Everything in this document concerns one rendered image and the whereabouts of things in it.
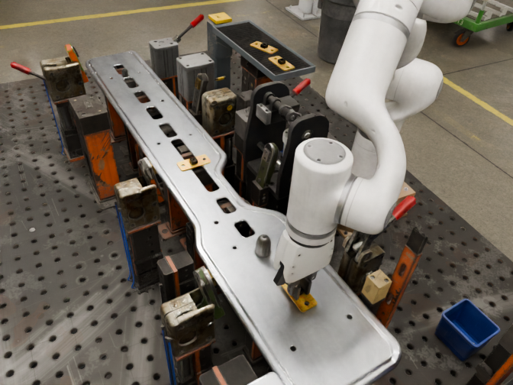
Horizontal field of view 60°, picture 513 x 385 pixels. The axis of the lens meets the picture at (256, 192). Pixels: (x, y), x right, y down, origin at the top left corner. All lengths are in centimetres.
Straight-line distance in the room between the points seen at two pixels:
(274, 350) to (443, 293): 69
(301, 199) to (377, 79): 21
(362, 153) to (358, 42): 71
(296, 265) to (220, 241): 26
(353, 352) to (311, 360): 8
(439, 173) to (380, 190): 240
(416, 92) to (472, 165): 202
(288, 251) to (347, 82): 28
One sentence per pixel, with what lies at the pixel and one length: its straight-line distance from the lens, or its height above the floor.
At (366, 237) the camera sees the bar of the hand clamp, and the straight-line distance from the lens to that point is 87.
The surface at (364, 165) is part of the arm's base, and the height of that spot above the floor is 90.
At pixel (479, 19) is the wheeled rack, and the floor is 31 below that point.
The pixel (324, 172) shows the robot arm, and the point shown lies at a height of 134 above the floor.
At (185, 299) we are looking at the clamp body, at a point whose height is 104.
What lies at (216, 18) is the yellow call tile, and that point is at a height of 116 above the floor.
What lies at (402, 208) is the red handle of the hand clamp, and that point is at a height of 113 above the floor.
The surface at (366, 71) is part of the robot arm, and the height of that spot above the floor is 143.
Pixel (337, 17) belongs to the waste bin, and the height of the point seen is 41.
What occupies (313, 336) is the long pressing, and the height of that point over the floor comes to 100.
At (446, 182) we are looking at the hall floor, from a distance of 299.
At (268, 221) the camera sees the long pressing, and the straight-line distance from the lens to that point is 102.
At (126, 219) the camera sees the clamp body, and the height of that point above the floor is 97.
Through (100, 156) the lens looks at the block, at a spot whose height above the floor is 88.
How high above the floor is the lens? 172
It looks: 42 degrees down
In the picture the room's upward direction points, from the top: 4 degrees clockwise
